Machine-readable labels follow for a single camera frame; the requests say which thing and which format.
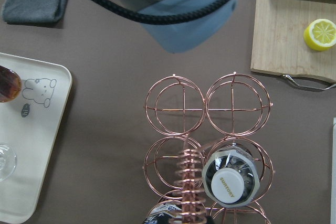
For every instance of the bamboo cutting board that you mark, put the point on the bamboo cutting board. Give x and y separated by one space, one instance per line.
279 47

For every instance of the half lemon slice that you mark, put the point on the half lemon slice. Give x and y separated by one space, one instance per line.
320 35

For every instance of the cream rabbit tray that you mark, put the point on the cream rabbit tray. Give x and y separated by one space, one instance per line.
29 125

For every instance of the clear wine glass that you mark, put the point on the clear wine glass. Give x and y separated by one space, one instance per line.
8 161

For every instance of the copper wire bottle basket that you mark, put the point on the copper wire bottle basket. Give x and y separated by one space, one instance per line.
193 124

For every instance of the tea bottle white cap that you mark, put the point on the tea bottle white cap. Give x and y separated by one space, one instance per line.
11 84

